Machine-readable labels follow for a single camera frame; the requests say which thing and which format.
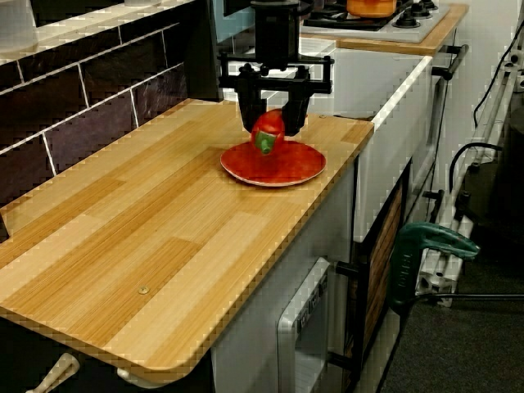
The white peg hook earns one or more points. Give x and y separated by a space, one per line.
57 368
135 376

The dark tile backsplash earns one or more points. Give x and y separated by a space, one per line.
82 102

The white lidded jar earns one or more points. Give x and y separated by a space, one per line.
16 28

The black burner grate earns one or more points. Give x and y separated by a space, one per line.
340 22

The green clamp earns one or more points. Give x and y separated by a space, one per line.
430 241

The white toy stove top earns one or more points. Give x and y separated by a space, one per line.
409 33

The red toy chili pepper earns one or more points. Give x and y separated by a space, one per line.
270 123

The wooden slat drawer front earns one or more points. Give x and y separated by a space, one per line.
380 254

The white toy kitchen cabinet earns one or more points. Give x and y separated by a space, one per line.
380 123

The black stove knob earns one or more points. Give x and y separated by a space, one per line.
425 7
407 20

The grey toy dishwasher door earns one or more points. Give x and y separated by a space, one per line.
294 327

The orange toy pot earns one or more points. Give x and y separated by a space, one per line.
370 7

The red round plate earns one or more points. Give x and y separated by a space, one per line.
294 163

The wooden stove counter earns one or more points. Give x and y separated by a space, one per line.
409 47

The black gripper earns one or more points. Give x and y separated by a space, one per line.
278 37

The aluminium frame rail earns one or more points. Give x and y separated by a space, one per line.
438 282

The light wooden shelf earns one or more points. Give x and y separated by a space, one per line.
102 18

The brass countertop screw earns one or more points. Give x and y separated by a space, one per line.
143 290

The tall black side panel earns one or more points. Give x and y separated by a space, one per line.
204 53

